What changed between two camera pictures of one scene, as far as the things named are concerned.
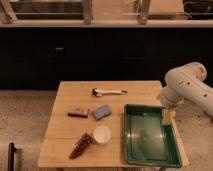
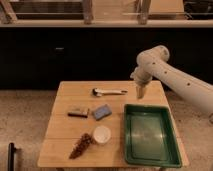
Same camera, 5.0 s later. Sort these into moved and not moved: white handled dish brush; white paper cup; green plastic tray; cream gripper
Moved: cream gripper
Not moved: white handled dish brush; green plastic tray; white paper cup
